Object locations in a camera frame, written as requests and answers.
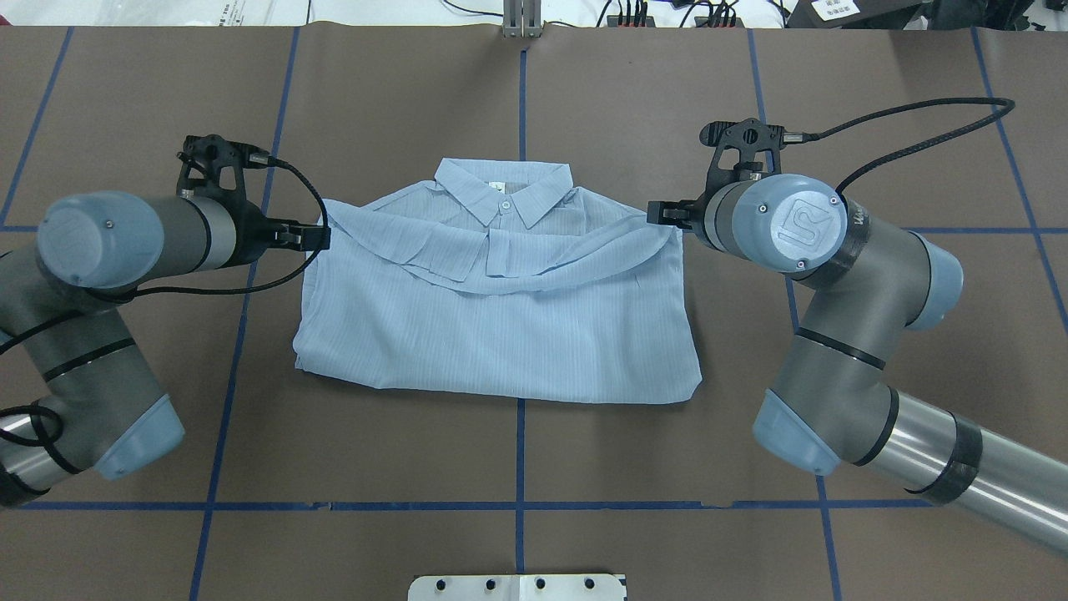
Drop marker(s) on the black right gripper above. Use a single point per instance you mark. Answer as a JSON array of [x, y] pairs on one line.
[[695, 217]]

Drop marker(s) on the aluminium frame post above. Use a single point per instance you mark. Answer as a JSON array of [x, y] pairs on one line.
[[522, 19]]

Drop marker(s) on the black power strip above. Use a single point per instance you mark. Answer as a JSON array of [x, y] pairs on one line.
[[718, 19]]

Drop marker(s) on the light blue striped shirt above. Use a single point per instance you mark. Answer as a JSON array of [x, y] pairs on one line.
[[500, 278]]

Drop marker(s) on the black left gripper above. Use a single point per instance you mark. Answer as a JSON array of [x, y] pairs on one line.
[[253, 232]]

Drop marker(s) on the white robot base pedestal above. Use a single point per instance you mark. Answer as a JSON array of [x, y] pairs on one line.
[[544, 586]]

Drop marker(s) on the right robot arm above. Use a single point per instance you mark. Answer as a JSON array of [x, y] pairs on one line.
[[829, 403]]

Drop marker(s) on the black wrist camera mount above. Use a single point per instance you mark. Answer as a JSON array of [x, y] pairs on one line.
[[741, 150]]

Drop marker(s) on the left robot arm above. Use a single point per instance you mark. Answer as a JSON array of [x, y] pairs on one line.
[[105, 410]]

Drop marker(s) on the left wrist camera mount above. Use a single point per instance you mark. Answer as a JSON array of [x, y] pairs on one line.
[[213, 167]]

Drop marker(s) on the black box with label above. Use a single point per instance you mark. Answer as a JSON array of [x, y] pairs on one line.
[[858, 15]]

